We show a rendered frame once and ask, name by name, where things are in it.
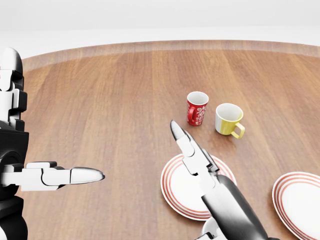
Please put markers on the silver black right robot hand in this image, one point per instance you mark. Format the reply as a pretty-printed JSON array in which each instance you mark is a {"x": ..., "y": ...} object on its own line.
[{"x": 232, "y": 207}]

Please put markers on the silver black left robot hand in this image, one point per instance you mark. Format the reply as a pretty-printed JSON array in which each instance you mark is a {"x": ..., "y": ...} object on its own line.
[{"x": 15, "y": 150}]

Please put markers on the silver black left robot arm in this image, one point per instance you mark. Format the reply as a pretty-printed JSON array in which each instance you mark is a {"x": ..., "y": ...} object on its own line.
[{"x": 11, "y": 220}]

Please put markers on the white plate with red rings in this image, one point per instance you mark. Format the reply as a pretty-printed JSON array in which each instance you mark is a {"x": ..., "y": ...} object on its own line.
[
  {"x": 302, "y": 200},
  {"x": 180, "y": 190}
]

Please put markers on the white and yellow mug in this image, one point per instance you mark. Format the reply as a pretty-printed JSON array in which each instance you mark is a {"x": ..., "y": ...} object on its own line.
[{"x": 226, "y": 123}]

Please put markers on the red patterned mug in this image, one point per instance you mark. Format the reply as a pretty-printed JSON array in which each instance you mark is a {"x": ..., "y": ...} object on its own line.
[{"x": 200, "y": 113}]

